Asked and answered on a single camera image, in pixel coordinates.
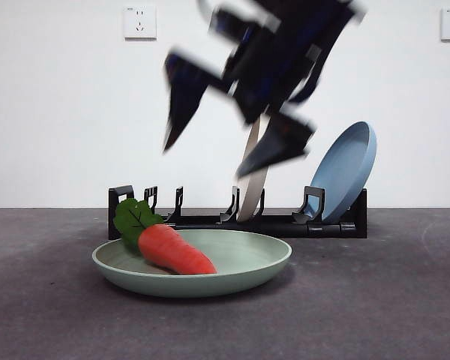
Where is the beige plate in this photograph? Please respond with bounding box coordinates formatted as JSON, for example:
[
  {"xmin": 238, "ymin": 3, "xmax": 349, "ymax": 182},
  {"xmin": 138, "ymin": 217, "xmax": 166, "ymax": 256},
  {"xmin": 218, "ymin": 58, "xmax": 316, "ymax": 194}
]
[{"xmin": 235, "ymin": 115, "xmax": 272, "ymax": 223}]

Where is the orange carrot with green leaves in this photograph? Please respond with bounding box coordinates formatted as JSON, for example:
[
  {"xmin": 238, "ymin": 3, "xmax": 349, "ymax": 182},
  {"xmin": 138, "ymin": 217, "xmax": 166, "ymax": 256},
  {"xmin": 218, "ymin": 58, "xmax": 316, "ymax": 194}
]
[{"xmin": 112, "ymin": 198, "xmax": 218, "ymax": 276}]

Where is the green plate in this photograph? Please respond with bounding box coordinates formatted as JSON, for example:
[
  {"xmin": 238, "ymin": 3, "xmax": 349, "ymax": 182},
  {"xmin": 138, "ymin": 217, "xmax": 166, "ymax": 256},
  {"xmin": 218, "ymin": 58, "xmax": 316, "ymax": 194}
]
[{"xmin": 91, "ymin": 229, "xmax": 293, "ymax": 299}]

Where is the blue plate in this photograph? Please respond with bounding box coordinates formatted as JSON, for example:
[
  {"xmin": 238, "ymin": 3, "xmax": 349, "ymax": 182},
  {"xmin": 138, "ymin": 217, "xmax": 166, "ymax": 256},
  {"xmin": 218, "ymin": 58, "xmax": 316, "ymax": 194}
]
[{"xmin": 307, "ymin": 120, "xmax": 378, "ymax": 223}]

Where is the black plate rack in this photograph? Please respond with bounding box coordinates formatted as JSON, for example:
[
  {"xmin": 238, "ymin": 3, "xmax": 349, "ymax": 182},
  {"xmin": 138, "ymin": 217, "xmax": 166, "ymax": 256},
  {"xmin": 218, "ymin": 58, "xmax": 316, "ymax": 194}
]
[{"xmin": 107, "ymin": 184, "xmax": 368, "ymax": 240}]

